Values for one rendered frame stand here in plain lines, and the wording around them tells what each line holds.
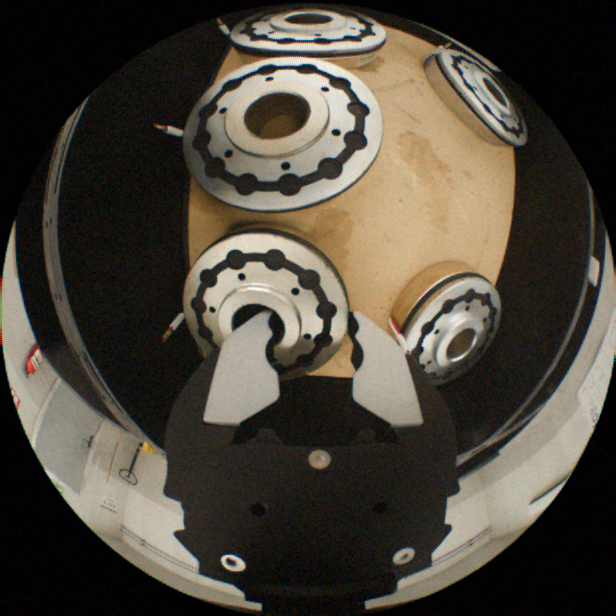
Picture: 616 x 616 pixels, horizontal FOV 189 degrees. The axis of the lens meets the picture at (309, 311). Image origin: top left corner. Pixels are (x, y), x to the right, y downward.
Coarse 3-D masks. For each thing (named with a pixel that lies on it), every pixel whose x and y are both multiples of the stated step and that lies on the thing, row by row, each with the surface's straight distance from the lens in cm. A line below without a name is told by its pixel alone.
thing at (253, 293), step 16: (240, 288) 11; (256, 288) 11; (272, 288) 11; (224, 304) 12; (240, 304) 11; (272, 304) 11; (288, 304) 11; (224, 320) 12; (288, 320) 11; (224, 336) 13; (288, 336) 12
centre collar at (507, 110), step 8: (472, 72) 21; (480, 72) 22; (480, 80) 20; (488, 80) 22; (480, 88) 20; (496, 88) 23; (488, 96) 20; (504, 96) 23; (496, 104) 20; (504, 104) 23; (504, 112) 20; (512, 112) 22
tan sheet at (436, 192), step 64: (384, 64) 19; (384, 128) 15; (448, 128) 18; (192, 192) 15; (384, 192) 14; (448, 192) 16; (512, 192) 23; (192, 256) 16; (384, 256) 14; (448, 256) 17; (384, 320) 17
